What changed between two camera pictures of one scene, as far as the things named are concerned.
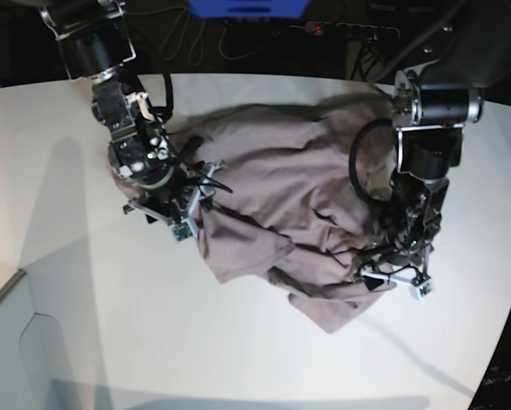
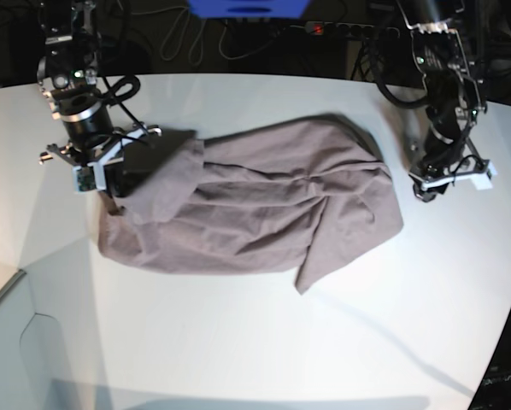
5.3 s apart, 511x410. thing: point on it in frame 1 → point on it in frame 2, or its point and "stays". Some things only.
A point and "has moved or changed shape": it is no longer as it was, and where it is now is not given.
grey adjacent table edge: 0,292 stays
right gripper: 402,260 → 431,178
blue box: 249,8 stays
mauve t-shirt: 297,190 has moved or changed shape
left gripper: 181,197 → 131,161
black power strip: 357,31 stays
